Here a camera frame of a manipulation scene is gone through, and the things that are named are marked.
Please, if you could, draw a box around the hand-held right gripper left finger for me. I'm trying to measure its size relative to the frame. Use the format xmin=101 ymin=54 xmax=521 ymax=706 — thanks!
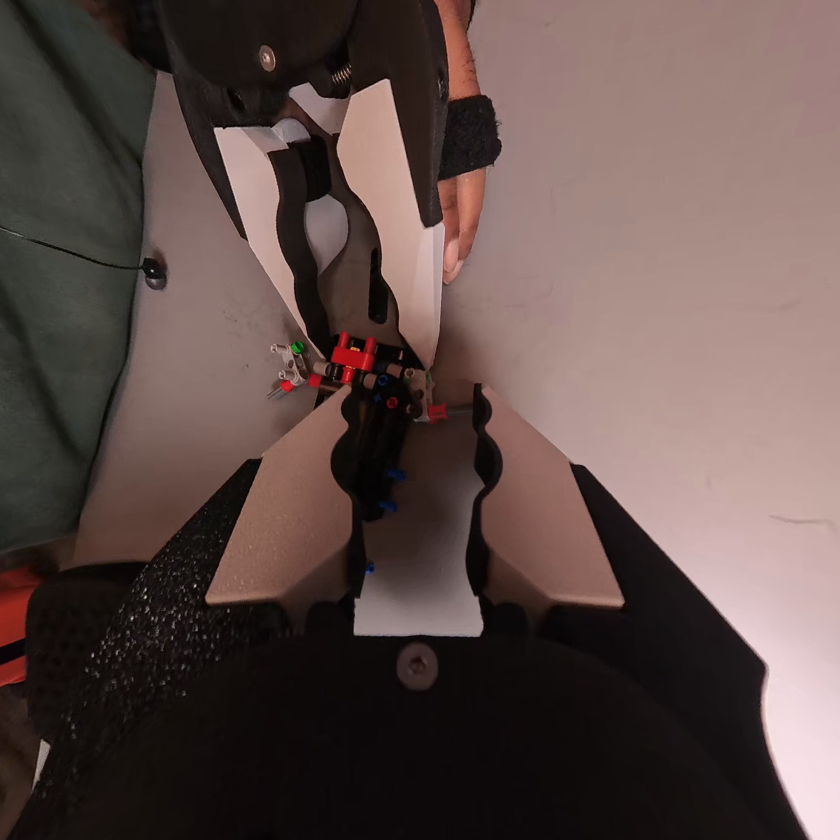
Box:
xmin=205 ymin=384 xmax=368 ymax=627

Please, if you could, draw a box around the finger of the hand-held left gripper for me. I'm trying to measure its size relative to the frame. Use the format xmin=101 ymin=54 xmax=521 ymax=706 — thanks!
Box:
xmin=214 ymin=126 xmax=334 ymax=357
xmin=336 ymin=77 xmax=447 ymax=370

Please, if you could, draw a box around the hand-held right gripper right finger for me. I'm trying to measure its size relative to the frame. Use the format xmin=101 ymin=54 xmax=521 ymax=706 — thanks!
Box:
xmin=467 ymin=382 xmax=626 ymax=624

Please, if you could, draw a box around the lego chassis assembly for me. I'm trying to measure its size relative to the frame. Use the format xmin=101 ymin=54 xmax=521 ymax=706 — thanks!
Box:
xmin=266 ymin=331 xmax=475 ymax=426

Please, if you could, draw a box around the person's left hand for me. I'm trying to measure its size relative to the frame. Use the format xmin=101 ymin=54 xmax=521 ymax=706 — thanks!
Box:
xmin=436 ymin=0 xmax=490 ymax=285

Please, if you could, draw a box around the black cord with round end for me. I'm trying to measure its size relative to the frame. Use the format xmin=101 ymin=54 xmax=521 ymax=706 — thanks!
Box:
xmin=0 ymin=224 xmax=168 ymax=291

